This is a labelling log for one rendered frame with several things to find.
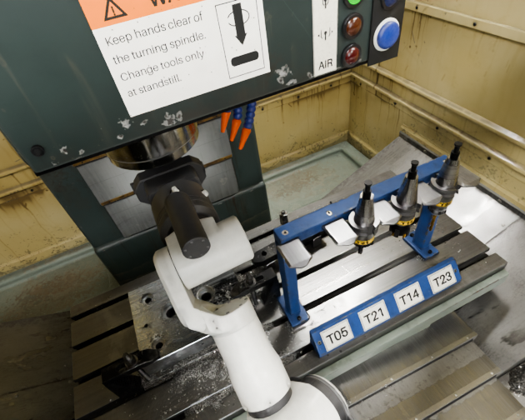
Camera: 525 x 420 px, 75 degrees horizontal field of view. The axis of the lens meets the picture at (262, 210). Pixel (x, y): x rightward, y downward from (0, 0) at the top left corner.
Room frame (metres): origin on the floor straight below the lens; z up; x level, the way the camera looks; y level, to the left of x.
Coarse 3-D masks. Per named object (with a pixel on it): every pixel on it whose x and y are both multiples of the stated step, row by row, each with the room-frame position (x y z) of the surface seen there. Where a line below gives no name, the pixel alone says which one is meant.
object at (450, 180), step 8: (448, 160) 0.54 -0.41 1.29; (456, 160) 0.53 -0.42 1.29; (448, 168) 0.53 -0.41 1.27; (456, 168) 0.53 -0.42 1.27; (440, 176) 0.54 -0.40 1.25; (448, 176) 0.53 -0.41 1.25; (456, 176) 0.52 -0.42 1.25; (440, 184) 0.53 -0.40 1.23; (448, 184) 0.52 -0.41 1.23; (456, 184) 0.52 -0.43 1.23
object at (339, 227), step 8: (328, 224) 0.49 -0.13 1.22; (336, 224) 0.48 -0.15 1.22; (344, 224) 0.48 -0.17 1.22; (328, 232) 0.46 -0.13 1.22; (336, 232) 0.46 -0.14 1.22; (344, 232) 0.45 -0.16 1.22; (352, 232) 0.45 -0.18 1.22; (336, 240) 0.44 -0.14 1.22; (344, 240) 0.44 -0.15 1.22; (352, 240) 0.43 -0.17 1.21
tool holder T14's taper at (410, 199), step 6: (402, 180) 0.52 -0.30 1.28; (408, 180) 0.50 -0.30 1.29; (414, 180) 0.49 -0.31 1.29; (402, 186) 0.51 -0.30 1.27; (408, 186) 0.50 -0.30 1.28; (414, 186) 0.49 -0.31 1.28; (402, 192) 0.50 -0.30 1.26; (408, 192) 0.49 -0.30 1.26; (414, 192) 0.49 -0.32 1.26; (396, 198) 0.51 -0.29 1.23; (402, 198) 0.50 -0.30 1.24; (408, 198) 0.49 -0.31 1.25; (414, 198) 0.49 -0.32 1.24; (402, 204) 0.49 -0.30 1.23; (408, 204) 0.49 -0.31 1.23; (414, 204) 0.49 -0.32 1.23
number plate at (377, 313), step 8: (376, 304) 0.42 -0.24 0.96; (384, 304) 0.42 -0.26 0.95; (360, 312) 0.40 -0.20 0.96; (368, 312) 0.40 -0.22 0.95; (376, 312) 0.40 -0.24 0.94; (384, 312) 0.40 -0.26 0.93; (360, 320) 0.39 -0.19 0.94; (368, 320) 0.39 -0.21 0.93; (376, 320) 0.39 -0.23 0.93; (384, 320) 0.39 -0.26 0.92; (368, 328) 0.38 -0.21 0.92
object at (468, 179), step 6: (462, 168) 0.58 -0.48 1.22; (462, 174) 0.56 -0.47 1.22; (468, 174) 0.56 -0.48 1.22; (474, 174) 0.55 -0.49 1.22; (462, 180) 0.54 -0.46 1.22; (468, 180) 0.54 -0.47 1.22; (474, 180) 0.54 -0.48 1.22; (462, 186) 0.53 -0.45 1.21; (468, 186) 0.52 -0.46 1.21; (474, 186) 0.52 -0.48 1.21
